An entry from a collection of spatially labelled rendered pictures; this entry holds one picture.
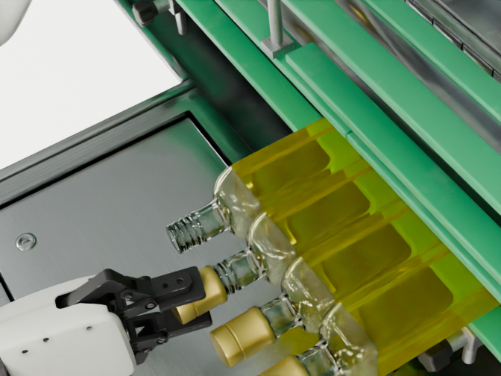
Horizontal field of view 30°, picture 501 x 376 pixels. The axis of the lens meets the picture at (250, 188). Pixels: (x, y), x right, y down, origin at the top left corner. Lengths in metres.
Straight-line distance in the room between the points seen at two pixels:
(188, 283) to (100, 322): 0.08
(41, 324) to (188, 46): 0.58
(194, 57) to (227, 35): 0.18
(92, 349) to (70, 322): 0.04
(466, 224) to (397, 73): 0.13
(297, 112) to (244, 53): 0.11
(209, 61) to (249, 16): 0.26
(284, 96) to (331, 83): 0.13
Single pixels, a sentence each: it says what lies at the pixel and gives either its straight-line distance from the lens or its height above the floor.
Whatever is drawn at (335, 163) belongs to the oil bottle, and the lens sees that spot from 0.84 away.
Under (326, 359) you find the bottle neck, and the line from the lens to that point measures 0.74.
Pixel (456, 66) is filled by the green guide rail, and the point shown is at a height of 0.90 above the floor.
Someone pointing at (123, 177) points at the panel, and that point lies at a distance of 1.06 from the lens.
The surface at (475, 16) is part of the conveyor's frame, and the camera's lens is 0.79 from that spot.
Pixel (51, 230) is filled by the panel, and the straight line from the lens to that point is 1.04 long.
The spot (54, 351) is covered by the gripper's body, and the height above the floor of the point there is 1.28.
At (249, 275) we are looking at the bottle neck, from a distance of 0.80.
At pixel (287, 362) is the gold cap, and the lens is 0.74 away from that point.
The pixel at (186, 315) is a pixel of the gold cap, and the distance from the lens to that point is 0.79.
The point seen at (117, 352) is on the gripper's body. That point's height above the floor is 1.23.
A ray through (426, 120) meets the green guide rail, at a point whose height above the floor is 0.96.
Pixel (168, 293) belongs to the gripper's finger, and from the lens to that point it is 0.77.
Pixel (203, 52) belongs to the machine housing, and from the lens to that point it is 1.23.
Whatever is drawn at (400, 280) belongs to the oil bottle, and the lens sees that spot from 0.76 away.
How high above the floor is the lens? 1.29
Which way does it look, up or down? 16 degrees down
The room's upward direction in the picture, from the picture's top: 118 degrees counter-clockwise
